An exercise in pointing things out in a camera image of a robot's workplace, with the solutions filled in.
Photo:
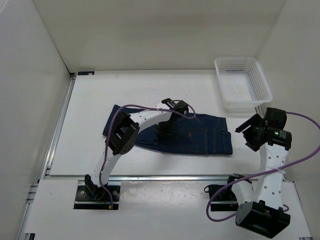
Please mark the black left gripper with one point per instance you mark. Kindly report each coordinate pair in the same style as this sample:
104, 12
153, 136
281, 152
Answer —
161, 131

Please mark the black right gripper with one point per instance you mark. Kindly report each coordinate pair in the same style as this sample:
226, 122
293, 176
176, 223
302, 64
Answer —
247, 132

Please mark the dark blue denim trousers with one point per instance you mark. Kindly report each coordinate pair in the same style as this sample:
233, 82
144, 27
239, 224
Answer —
203, 135

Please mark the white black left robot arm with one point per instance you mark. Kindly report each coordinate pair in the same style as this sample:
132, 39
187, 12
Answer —
127, 122

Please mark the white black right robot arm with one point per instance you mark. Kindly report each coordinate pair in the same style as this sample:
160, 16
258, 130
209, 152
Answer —
260, 209

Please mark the white perforated plastic basket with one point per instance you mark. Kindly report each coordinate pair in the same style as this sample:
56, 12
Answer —
242, 82

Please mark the aluminium table edge rail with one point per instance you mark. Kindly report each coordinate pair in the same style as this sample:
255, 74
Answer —
259, 111

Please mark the front aluminium rail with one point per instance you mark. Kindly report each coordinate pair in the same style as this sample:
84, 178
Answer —
169, 178

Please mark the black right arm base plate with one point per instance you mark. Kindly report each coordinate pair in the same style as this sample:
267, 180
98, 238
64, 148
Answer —
225, 201

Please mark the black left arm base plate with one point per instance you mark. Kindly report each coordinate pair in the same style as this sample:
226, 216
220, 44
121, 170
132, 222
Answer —
84, 200

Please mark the left aluminium frame rail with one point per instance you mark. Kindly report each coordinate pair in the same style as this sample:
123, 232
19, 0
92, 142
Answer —
47, 161

